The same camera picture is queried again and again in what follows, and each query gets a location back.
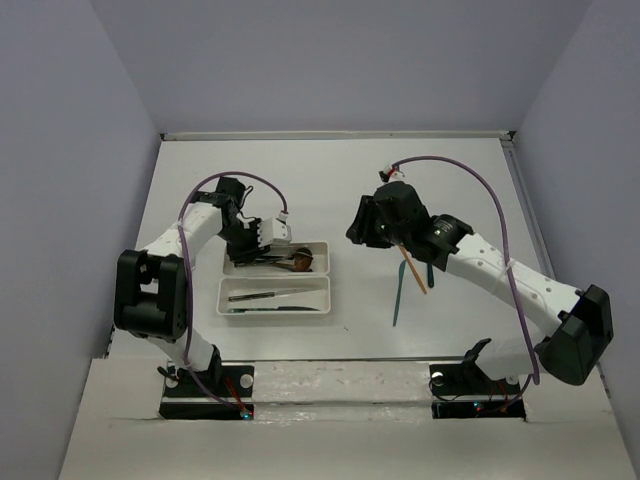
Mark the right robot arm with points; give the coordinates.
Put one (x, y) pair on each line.
(575, 326)

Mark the teal plastic knife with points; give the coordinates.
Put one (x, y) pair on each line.
(399, 288)

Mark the upper white tray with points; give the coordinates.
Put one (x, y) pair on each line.
(320, 265)

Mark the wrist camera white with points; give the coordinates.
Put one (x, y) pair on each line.
(391, 173)
(273, 231)

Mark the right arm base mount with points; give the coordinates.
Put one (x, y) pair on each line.
(463, 391)

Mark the teal handled steel knife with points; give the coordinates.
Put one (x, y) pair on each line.
(284, 308)

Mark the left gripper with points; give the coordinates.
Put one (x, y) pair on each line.
(252, 251)

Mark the lower white tray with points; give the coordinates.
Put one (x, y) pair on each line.
(320, 299)

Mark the white tray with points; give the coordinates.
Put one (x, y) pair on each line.
(320, 299)
(320, 265)

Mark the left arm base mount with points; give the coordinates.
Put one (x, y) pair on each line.
(229, 399)

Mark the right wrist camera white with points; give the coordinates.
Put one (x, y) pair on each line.
(391, 173)

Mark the orange plastic knife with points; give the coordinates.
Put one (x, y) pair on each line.
(421, 284)

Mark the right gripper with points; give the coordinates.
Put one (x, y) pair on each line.
(361, 229)

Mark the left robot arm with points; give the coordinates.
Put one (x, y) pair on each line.
(154, 292)

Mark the dark handled steel knife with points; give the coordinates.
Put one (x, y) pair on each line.
(267, 294)

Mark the copper metal spoon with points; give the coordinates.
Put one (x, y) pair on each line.
(296, 264)

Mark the gold spoon blue handle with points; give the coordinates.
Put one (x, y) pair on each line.
(430, 276)

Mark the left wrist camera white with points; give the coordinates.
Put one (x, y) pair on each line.
(273, 231)

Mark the black plastic spoon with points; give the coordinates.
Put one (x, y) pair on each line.
(273, 257)

